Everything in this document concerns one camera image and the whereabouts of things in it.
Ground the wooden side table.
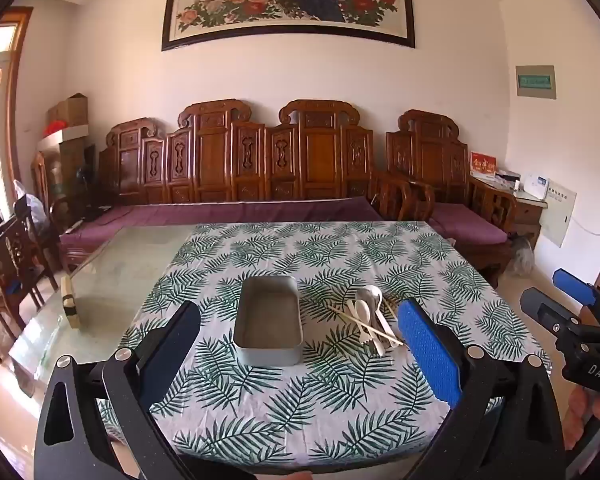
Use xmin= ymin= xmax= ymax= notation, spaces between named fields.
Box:
xmin=470 ymin=175 xmax=549 ymax=252

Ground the grey electrical panel box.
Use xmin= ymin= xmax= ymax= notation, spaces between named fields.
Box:
xmin=538 ymin=177 xmax=578 ymax=249

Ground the green wall sign panel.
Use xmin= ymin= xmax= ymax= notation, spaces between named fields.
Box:
xmin=515 ymin=64 xmax=558 ymax=100

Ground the dark wooden cabinet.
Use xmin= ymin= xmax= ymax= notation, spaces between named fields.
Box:
xmin=32 ymin=136 xmax=97 ymax=211

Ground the black fan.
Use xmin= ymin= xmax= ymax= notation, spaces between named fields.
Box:
xmin=77 ymin=166 xmax=99 ymax=207

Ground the wooden dining chair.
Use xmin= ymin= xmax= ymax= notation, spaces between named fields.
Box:
xmin=0 ymin=200 xmax=62 ymax=363

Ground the light wooden chopstick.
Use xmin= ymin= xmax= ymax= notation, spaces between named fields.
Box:
xmin=329 ymin=306 xmax=406 ymax=348

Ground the framed peacock flower painting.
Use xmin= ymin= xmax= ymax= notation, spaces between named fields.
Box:
xmin=161 ymin=0 xmax=416 ymax=52

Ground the long purple seat cushion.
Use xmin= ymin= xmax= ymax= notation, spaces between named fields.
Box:
xmin=60 ymin=197 xmax=387 ymax=261

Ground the wooden door frame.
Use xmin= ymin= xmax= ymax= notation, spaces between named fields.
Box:
xmin=0 ymin=6 xmax=34 ymax=211

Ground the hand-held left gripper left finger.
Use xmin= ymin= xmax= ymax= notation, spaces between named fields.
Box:
xmin=34 ymin=301 xmax=201 ymax=480

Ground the long carved wooden sofa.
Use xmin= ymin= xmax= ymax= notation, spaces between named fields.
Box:
xmin=59 ymin=99 xmax=387 ymax=273

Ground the person's right hand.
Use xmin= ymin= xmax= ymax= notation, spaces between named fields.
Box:
xmin=562 ymin=387 xmax=600 ymax=453

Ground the green leaf print tablecloth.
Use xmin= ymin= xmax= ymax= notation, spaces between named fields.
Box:
xmin=97 ymin=220 xmax=554 ymax=472

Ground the grey metal rectangular tray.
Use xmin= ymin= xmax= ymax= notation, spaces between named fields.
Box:
xmin=232 ymin=275 xmax=303 ymax=367

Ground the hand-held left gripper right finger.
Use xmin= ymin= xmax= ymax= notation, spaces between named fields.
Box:
xmin=396 ymin=298 xmax=566 ymax=480

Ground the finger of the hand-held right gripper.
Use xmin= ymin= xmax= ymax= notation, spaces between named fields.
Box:
xmin=552 ymin=268 xmax=600 ymax=307
xmin=519 ymin=287 xmax=582 ymax=343

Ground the beige block with black bands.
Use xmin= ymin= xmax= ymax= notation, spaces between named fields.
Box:
xmin=60 ymin=275 xmax=84 ymax=331

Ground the carved wooden armchair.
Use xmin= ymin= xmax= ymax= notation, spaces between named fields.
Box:
xmin=374 ymin=109 xmax=520 ymax=288

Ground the metal spoon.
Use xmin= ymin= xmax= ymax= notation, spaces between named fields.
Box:
xmin=357 ymin=285 xmax=384 ymax=312

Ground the white plastic bag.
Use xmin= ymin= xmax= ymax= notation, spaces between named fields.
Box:
xmin=12 ymin=180 xmax=49 ymax=227

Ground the grey fluffy duster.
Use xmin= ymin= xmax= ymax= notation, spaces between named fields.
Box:
xmin=509 ymin=236 xmax=537 ymax=277

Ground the brown cardboard box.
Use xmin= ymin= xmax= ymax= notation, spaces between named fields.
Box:
xmin=47 ymin=93 xmax=89 ymax=129

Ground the short purple seat cushion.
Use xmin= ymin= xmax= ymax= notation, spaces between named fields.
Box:
xmin=429 ymin=203 xmax=509 ymax=247

